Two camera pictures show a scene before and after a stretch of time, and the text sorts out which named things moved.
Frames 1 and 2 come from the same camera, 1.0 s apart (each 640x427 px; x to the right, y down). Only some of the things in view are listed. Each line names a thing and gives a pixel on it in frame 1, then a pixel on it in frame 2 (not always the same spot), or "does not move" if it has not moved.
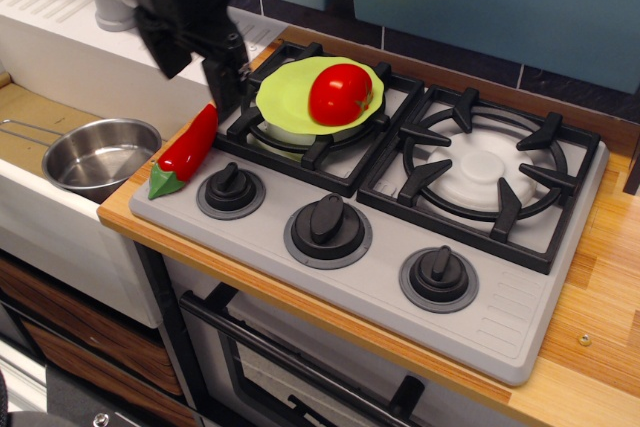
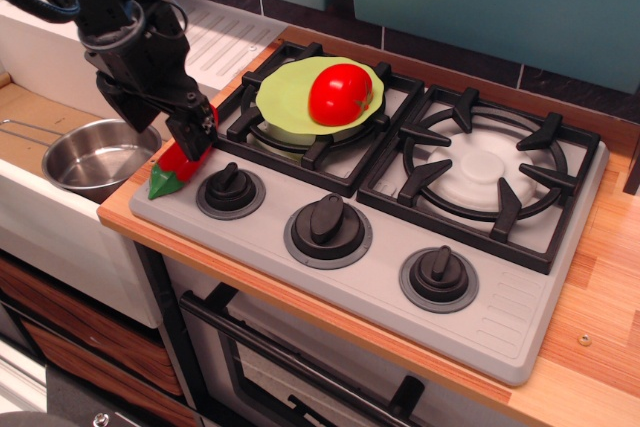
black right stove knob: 439,280 does not move
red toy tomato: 338,94 does not move
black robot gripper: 182,4 to 145,49
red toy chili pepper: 184,150 does not move
